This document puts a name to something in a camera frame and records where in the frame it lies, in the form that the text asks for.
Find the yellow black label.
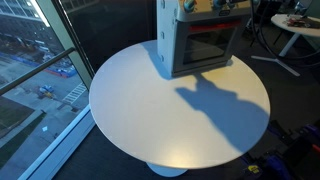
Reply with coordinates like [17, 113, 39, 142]
[247, 164, 261, 175]

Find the white round table base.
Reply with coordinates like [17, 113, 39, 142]
[145, 162, 189, 178]

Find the white grey toy oven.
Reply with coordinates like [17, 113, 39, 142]
[156, 0, 262, 79]

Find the white window frame sill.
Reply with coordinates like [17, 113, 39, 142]
[18, 104, 97, 180]

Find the red clutter on background table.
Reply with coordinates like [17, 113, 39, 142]
[285, 16, 311, 28]

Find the blue purple clamp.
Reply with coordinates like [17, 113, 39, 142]
[265, 154, 292, 180]

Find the grey window railing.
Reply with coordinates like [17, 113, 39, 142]
[0, 47, 77, 96]

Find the white background table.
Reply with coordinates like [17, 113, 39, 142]
[251, 13, 320, 78]

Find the purple tool with orange part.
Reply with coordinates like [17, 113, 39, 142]
[301, 123, 320, 155]

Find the black cable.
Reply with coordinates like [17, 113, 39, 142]
[249, 0, 320, 69]

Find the red oven door handle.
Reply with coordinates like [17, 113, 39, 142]
[189, 20, 242, 34]

